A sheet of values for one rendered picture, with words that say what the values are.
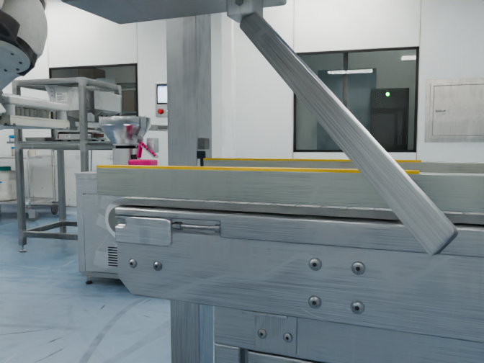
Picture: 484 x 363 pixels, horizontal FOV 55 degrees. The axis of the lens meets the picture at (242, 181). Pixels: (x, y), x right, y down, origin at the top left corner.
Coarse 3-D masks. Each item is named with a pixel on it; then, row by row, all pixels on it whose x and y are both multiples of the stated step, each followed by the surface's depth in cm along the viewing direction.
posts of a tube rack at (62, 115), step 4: (4, 104) 111; (8, 104) 111; (12, 104) 111; (4, 108) 111; (8, 108) 111; (12, 108) 111; (8, 112) 111; (12, 112) 111; (60, 112) 131; (64, 112) 132; (60, 116) 132; (64, 116) 132
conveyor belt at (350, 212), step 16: (112, 208) 54; (192, 208) 50; (208, 208) 49; (224, 208) 49; (240, 208) 48; (256, 208) 47; (272, 208) 47; (288, 208) 46; (304, 208) 45; (320, 208) 45; (336, 208) 44; (352, 208) 44; (368, 208) 44; (480, 224) 40
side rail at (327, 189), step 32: (128, 192) 51; (160, 192) 49; (192, 192) 48; (224, 192) 47; (256, 192) 45; (288, 192) 44; (320, 192) 43; (352, 192) 42; (448, 192) 39; (480, 192) 38
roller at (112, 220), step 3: (114, 207) 53; (150, 207) 56; (153, 207) 57; (111, 210) 53; (114, 210) 53; (111, 213) 53; (114, 213) 53; (108, 216) 53; (111, 216) 53; (114, 216) 53; (108, 219) 53; (111, 219) 53; (114, 219) 53; (111, 222) 53; (114, 222) 53; (111, 225) 53; (114, 225) 53; (111, 228) 53; (114, 228) 53; (114, 231) 53
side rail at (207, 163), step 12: (312, 168) 71; (324, 168) 70; (336, 168) 69; (348, 168) 69; (408, 168) 66; (420, 168) 65; (432, 168) 64; (444, 168) 64; (456, 168) 63; (468, 168) 63; (480, 168) 62
